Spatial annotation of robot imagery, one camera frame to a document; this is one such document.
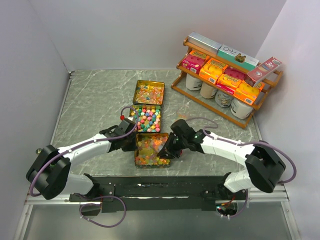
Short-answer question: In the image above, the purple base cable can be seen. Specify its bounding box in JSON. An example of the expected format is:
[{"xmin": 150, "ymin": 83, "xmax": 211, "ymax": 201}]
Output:
[{"xmin": 79, "ymin": 195, "xmax": 127, "ymax": 228}]

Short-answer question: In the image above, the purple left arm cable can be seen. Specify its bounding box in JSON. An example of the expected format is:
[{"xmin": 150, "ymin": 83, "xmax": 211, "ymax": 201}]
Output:
[{"xmin": 28, "ymin": 105, "xmax": 140, "ymax": 198}]

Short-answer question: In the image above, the wooden two-tier shelf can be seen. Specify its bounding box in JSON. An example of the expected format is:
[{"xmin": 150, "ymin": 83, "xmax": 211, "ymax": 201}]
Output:
[{"xmin": 170, "ymin": 35, "xmax": 284, "ymax": 129}]

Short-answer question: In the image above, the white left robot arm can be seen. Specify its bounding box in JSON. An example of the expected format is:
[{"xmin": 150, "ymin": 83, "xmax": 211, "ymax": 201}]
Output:
[{"xmin": 26, "ymin": 117, "xmax": 136, "ymax": 201}]

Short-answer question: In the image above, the green champagne bottle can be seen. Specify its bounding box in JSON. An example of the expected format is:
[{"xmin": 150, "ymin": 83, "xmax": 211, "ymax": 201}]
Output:
[{"xmin": 35, "ymin": 148, "xmax": 42, "ymax": 155}]

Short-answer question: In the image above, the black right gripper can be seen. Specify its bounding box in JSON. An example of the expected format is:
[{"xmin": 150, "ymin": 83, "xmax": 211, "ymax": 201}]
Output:
[{"xmin": 158, "ymin": 132, "xmax": 188, "ymax": 160}]

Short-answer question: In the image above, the gold tin of gummy candies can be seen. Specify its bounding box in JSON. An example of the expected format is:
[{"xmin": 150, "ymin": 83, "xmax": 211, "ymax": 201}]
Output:
[{"xmin": 134, "ymin": 133, "xmax": 171, "ymax": 169}]

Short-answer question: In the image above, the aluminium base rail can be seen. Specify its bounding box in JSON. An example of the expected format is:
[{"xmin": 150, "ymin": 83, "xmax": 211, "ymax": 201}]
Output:
[{"xmin": 24, "ymin": 186, "xmax": 290, "ymax": 205}]

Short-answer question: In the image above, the monkey print cup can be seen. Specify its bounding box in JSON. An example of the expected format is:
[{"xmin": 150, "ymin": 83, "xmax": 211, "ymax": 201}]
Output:
[{"xmin": 214, "ymin": 90, "xmax": 234, "ymax": 108}]

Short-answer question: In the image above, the pink orange sponge box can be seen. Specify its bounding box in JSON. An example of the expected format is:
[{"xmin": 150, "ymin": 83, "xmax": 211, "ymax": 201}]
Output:
[{"xmin": 215, "ymin": 67, "xmax": 246, "ymax": 95}]

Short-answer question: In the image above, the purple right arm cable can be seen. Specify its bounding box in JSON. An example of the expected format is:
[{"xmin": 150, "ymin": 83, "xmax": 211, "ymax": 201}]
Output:
[{"xmin": 186, "ymin": 116, "xmax": 298, "ymax": 218}]

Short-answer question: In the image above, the clear glass jar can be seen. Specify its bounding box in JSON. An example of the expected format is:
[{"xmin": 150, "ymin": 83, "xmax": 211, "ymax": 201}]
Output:
[{"xmin": 175, "ymin": 106, "xmax": 191, "ymax": 120}]

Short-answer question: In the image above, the white printed cup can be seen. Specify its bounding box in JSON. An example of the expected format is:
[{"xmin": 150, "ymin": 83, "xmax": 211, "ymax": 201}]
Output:
[{"xmin": 230, "ymin": 98, "xmax": 253, "ymax": 120}]

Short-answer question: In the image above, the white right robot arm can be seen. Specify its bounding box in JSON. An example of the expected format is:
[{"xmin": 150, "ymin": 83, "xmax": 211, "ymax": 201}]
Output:
[{"xmin": 156, "ymin": 119, "xmax": 286, "ymax": 200}]

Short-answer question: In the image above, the gold tin of star candies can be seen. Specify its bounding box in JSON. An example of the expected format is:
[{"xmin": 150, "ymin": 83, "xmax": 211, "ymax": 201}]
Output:
[{"xmin": 129, "ymin": 104, "xmax": 162, "ymax": 133}]

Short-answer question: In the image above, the silver long box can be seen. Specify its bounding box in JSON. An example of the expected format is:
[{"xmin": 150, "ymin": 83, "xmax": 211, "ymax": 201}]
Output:
[{"xmin": 187, "ymin": 31, "xmax": 222, "ymax": 54}]

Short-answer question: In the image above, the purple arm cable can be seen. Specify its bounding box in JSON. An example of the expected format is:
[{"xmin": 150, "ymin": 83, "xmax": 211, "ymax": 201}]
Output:
[
  {"xmin": 28, "ymin": 105, "xmax": 140, "ymax": 198},
  {"xmin": 186, "ymin": 116, "xmax": 298, "ymax": 218}
]

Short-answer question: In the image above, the beige cup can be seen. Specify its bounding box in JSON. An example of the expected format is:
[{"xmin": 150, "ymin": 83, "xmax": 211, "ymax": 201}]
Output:
[{"xmin": 200, "ymin": 82, "xmax": 218, "ymax": 99}]

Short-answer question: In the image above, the teal cat box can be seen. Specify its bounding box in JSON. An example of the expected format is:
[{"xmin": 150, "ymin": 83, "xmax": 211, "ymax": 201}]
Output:
[{"xmin": 217, "ymin": 44, "xmax": 259, "ymax": 71}]

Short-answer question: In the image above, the silver metal scoop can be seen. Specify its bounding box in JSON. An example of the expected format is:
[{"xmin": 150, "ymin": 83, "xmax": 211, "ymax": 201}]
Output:
[{"xmin": 153, "ymin": 141, "xmax": 166, "ymax": 154}]

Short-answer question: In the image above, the orange yellow sponge box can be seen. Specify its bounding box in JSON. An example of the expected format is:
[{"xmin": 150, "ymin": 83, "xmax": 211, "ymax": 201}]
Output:
[{"xmin": 233, "ymin": 80, "xmax": 265, "ymax": 106}]

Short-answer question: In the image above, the red long box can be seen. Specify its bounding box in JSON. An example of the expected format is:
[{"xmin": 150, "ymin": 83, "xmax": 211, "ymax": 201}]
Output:
[{"xmin": 244, "ymin": 56, "xmax": 283, "ymax": 87}]

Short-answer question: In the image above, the gold tin of stick candies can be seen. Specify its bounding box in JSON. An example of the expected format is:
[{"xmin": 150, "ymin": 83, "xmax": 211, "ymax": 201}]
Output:
[{"xmin": 132, "ymin": 80, "xmax": 165, "ymax": 106}]

